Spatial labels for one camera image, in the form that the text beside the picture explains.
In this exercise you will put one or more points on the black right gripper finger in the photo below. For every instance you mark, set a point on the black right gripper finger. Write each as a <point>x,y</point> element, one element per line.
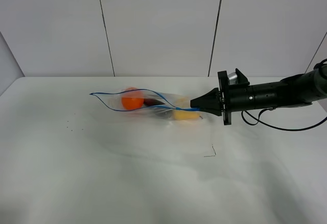
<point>216,112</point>
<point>208,100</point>

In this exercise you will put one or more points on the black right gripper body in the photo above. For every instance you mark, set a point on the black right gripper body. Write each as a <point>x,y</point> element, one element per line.
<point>233,98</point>

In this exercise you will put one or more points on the clear zip bag blue seal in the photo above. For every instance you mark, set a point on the clear zip bag blue seal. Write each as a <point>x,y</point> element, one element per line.
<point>110,109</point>

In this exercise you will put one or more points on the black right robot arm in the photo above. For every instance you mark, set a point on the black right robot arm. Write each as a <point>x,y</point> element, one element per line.
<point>295,91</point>

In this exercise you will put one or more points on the yellow pear fruit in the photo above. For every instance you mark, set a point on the yellow pear fruit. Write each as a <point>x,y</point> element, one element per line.
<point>182,115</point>

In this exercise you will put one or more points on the purple eggplant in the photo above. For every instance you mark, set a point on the purple eggplant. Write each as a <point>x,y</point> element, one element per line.
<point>152,102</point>

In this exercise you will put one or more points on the orange fruit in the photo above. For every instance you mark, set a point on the orange fruit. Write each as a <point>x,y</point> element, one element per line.
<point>132,98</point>

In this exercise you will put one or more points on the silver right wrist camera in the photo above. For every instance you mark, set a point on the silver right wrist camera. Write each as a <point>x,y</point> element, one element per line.
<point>237,78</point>

